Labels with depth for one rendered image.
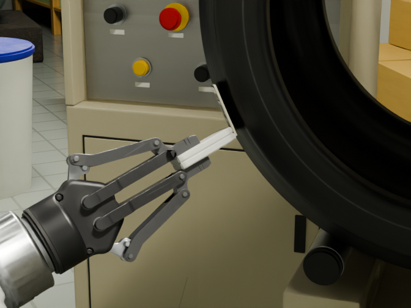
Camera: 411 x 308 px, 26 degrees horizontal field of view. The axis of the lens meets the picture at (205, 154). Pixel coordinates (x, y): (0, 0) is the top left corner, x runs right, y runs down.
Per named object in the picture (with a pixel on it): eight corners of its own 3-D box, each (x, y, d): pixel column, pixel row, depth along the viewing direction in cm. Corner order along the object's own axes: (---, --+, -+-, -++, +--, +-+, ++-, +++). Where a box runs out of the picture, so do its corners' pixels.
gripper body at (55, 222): (11, 209, 93) (88, 165, 96) (51, 279, 94) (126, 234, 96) (20, 208, 86) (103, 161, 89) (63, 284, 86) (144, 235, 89)
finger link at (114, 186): (81, 212, 93) (74, 201, 93) (169, 159, 97) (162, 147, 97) (88, 212, 90) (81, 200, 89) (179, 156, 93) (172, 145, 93)
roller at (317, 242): (355, 191, 132) (351, 162, 131) (386, 189, 130) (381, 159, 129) (304, 287, 100) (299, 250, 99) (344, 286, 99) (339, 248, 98)
